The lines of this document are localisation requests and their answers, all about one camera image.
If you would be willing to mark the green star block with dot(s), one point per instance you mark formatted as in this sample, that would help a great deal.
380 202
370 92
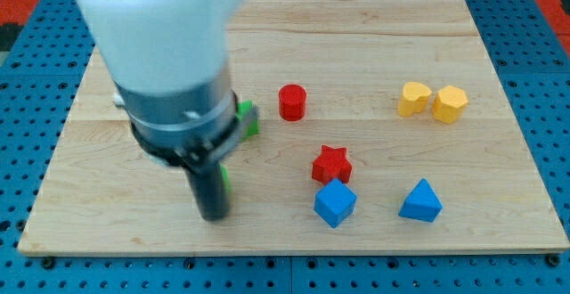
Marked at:
226 179

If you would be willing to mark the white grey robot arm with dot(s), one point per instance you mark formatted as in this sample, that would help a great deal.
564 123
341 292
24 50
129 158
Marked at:
170 64

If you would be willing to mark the green block behind arm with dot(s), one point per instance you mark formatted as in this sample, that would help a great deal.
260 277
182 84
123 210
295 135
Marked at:
247 116

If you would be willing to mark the red star block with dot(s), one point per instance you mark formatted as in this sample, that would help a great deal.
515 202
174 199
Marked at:
332 163

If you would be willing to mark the red cylinder block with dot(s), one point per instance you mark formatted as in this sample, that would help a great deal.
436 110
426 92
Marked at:
292 102

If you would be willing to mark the blue cube block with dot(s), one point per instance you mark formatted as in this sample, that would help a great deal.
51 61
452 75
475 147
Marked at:
334 202

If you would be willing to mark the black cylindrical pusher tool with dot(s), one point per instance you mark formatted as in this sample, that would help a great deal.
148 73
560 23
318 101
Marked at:
209 191

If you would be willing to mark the wooden board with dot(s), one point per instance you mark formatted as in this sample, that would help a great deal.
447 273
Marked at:
103 197

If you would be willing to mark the yellow heart block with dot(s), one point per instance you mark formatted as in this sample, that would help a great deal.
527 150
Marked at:
414 99

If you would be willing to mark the blue triangular prism block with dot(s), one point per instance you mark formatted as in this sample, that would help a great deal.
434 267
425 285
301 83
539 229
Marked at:
422 203

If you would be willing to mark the yellow hexagon block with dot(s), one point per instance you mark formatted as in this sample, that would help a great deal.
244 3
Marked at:
449 104

